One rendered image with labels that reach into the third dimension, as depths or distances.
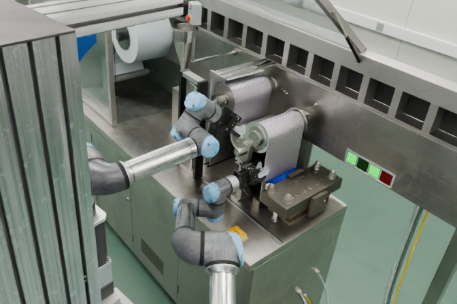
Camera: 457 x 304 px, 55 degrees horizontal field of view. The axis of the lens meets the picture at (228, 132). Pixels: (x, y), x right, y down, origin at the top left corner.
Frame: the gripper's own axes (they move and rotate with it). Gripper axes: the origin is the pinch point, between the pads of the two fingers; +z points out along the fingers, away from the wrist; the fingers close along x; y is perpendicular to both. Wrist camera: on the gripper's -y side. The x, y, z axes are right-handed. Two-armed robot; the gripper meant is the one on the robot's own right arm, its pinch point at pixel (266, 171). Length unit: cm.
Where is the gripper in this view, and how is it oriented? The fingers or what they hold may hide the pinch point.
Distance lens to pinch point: 206.6
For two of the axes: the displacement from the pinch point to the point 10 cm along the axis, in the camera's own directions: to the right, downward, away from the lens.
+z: 7.6, -2.8, 5.9
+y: 0.8, -8.6, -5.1
